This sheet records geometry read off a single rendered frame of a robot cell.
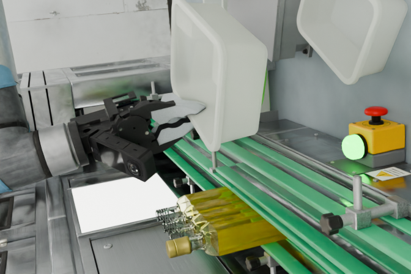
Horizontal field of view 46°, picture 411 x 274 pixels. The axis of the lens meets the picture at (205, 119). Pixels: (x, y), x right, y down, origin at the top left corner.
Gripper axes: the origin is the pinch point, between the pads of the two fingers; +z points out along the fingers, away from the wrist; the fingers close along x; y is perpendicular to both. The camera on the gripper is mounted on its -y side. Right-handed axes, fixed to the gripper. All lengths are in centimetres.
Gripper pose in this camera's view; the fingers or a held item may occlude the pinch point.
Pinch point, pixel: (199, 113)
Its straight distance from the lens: 77.2
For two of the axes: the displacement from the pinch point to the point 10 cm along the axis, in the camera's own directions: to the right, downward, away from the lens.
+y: -3.3, -4.7, 8.2
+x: 1.4, 8.3, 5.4
